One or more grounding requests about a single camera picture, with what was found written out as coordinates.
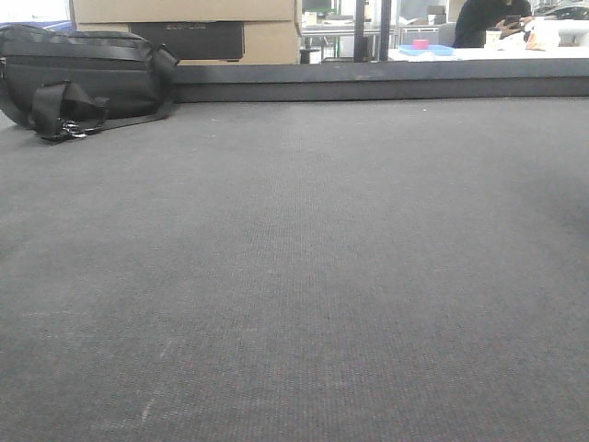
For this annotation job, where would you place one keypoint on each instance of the black shoulder bag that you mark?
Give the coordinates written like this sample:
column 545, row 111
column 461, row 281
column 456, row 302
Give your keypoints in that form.
column 71, row 84

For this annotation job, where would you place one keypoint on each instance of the upper cardboard box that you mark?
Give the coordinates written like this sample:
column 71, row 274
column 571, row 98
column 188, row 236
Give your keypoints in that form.
column 105, row 11

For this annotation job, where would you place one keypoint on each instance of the black vertical post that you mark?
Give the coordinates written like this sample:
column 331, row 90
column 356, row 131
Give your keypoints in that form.
column 384, row 32

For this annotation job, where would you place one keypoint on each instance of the black conveyor side rail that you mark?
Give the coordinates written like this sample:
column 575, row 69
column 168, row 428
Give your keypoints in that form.
column 393, row 80

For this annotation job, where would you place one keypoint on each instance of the paper coffee cup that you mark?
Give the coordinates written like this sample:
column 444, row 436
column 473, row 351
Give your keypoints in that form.
column 492, row 39

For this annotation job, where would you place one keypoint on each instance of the lower cardboard box black label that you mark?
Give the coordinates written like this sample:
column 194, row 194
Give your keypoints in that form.
column 217, row 42

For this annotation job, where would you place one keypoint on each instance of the person in black top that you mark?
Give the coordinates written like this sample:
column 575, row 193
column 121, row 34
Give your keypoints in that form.
column 477, row 16

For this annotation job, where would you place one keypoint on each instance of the white plastic bag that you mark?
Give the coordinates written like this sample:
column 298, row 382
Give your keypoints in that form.
column 540, row 36

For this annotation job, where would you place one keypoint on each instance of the light blue tray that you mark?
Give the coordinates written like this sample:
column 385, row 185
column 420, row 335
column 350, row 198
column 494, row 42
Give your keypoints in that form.
column 434, row 49

